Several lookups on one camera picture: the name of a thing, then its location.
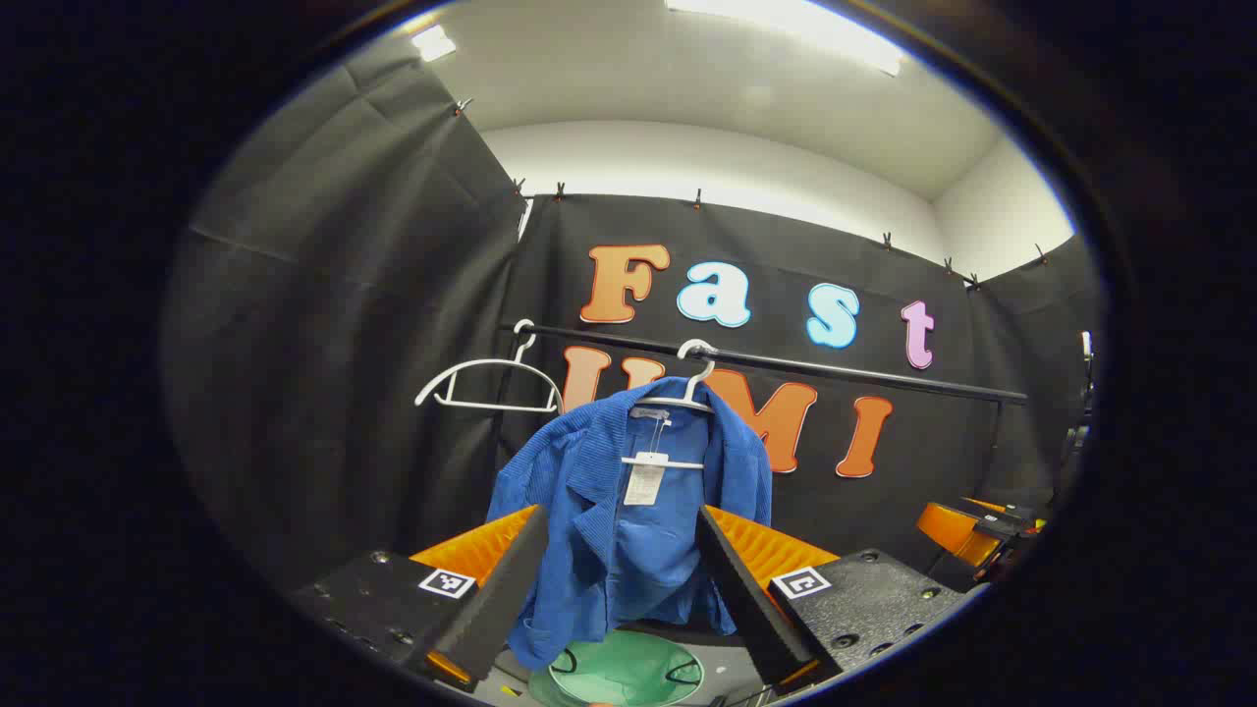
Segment row of black cloth clips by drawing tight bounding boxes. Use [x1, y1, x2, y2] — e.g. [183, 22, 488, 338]
[454, 96, 1050, 291]

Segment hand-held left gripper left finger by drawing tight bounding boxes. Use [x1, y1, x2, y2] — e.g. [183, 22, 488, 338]
[291, 504, 550, 693]

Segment green laundry hamper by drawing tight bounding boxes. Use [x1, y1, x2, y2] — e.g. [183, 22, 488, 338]
[528, 631, 705, 707]

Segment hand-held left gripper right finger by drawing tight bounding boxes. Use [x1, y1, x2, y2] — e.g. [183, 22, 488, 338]
[695, 504, 986, 689]

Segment blue corduroy shirt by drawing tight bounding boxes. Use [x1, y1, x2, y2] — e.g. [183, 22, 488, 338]
[486, 376, 774, 672]

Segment black clothes rack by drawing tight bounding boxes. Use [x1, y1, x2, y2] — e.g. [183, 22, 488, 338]
[491, 322, 1029, 482]

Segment small ceiling light panel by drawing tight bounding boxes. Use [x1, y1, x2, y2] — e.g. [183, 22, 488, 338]
[410, 24, 459, 63]

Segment long ceiling light panel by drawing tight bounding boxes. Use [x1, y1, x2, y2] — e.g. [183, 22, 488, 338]
[666, 0, 904, 78]

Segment white paper tag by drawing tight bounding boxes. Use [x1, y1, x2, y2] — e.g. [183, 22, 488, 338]
[624, 452, 670, 507]

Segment white plastic hanger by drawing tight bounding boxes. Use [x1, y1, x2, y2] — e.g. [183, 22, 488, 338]
[414, 319, 564, 414]
[621, 339, 723, 470]

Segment black backdrop cloth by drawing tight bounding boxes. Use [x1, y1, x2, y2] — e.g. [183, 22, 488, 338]
[162, 34, 1106, 629]

